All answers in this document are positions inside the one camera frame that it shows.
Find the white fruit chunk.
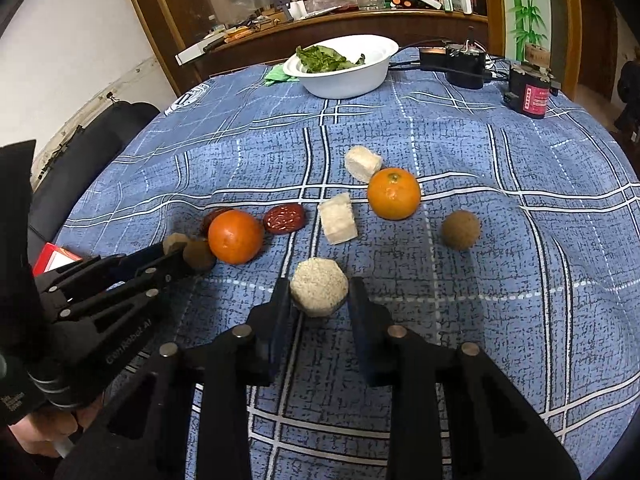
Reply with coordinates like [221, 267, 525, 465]
[344, 145, 383, 183]
[317, 193, 360, 246]

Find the black power adapter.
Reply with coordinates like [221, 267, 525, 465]
[419, 47, 449, 72]

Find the red box with white inside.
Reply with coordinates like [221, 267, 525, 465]
[31, 242, 83, 277]

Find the black bottle with red label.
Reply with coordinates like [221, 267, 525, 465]
[502, 44, 561, 120]

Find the brown longan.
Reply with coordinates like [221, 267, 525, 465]
[440, 210, 482, 251]
[182, 239, 217, 273]

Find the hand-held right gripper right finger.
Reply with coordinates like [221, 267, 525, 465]
[348, 276, 583, 480]

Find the black sofa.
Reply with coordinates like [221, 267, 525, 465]
[27, 101, 161, 261]

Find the blue plaid tablecloth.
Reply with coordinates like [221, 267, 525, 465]
[52, 52, 640, 480]

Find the green leafy vegetable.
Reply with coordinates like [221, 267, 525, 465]
[295, 45, 367, 74]

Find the black round device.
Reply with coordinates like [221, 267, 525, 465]
[445, 42, 493, 90]

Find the orange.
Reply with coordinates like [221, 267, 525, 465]
[366, 167, 422, 221]
[207, 209, 265, 266]

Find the tan fruit piece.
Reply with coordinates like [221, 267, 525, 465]
[162, 233, 191, 256]

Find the flat white box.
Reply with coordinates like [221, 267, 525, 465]
[175, 37, 231, 66]

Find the person's left hand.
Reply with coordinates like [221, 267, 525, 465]
[7, 395, 106, 461]

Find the wooden cabinet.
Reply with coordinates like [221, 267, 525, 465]
[117, 0, 583, 96]

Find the wooden door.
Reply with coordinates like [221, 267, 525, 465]
[575, 0, 621, 106]

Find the bamboo wall sticker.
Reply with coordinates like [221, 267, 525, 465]
[505, 0, 553, 61]

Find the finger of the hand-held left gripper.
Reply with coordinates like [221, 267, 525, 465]
[35, 242, 190, 301]
[49, 261, 197, 332]

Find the white bowl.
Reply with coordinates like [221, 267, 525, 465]
[282, 34, 400, 99]

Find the speckled white round fruit piece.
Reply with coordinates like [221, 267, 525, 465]
[289, 257, 350, 318]

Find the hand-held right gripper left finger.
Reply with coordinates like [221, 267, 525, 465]
[52, 276, 301, 480]

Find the clear plastic bag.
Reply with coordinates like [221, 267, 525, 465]
[304, 0, 358, 13]

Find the green cloth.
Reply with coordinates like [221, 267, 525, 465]
[263, 64, 300, 85]

